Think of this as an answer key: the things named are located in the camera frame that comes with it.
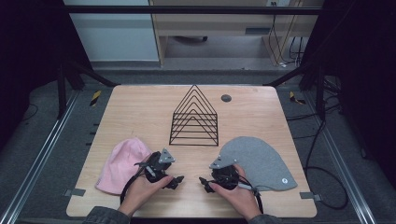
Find person's left hand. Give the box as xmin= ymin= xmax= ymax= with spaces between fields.
xmin=118 ymin=173 xmax=175 ymax=218

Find grey tape piece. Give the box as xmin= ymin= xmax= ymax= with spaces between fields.
xmin=299 ymin=191 xmax=322 ymax=203
xmin=63 ymin=188 xmax=87 ymax=198

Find yellow and black tape strip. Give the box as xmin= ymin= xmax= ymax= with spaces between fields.
xmin=89 ymin=90 xmax=103 ymax=107
xmin=289 ymin=91 xmax=307 ymax=105

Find white cabinet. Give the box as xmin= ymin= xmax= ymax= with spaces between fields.
xmin=63 ymin=0 xmax=161 ymax=63

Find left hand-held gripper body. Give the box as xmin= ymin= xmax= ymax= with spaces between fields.
xmin=134 ymin=147 xmax=177 ymax=185

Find dark curtain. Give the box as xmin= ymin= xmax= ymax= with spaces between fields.
xmin=300 ymin=0 xmax=396 ymax=189
xmin=0 ymin=0 xmax=92 ymax=152

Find pink knit hat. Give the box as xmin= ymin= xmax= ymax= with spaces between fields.
xmin=94 ymin=136 xmax=154 ymax=196

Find aluminium floor rail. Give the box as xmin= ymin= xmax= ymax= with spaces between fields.
xmin=0 ymin=89 xmax=81 ymax=224
xmin=302 ymin=90 xmax=378 ymax=224

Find black metal stand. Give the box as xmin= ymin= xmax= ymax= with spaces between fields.
xmin=56 ymin=60 xmax=121 ymax=121
xmin=262 ymin=61 xmax=327 ymax=121

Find right hand-held gripper cable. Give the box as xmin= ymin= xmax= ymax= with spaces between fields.
xmin=236 ymin=175 xmax=264 ymax=215

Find black wire rack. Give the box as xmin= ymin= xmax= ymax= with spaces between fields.
xmin=168 ymin=83 xmax=220 ymax=147

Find black horizontal frame bar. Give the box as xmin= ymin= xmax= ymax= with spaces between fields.
xmin=62 ymin=5 xmax=325 ymax=16

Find hanging yellow and black cables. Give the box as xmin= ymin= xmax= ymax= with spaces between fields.
xmin=268 ymin=0 xmax=305 ymax=68

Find black floor cable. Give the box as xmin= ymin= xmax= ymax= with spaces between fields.
xmin=285 ymin=76 xmax=349 ymax=211

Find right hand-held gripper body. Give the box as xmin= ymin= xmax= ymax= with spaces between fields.
xmin=208 ymin=154 xmax=241 ymax=190

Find left hand-held gripper cable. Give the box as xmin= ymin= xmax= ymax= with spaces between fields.
xmin=120 ymin=161 xmax=151 ymax=205

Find grey knit hat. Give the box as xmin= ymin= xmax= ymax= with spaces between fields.
xmin=217 ymin=135 xmax=299 ymax=192

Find hand-held gripper cable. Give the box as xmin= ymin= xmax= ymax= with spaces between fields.
xmin=120 ymin=161 xmax=151 ymax=205
xmin=236 ymin=175 xmax=264 ymax=215

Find person's right hand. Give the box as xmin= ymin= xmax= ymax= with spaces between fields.
xmin=207 ymin=163 xmax=263 ymax=222

